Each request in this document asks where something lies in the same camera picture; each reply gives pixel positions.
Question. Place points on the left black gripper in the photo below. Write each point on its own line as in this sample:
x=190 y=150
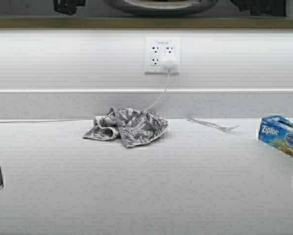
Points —
x=67 y=7

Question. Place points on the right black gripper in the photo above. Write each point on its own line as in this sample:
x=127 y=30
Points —
x=259 y=7

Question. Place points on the large stainless steel pan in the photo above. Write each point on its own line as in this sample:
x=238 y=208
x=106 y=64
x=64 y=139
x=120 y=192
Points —
x=162 y=7

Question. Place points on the white power adapter plug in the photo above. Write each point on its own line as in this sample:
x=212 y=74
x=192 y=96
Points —
x=169 y=62

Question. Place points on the blue green Ziploc box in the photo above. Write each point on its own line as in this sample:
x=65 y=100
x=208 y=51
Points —
x=277 y=131

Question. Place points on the grey patterned dish towel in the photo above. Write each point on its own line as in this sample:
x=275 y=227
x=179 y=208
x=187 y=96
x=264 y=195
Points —
x=133 y=127

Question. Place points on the white wall outlet plate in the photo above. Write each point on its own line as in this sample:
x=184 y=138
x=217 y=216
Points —
x=156 y=48

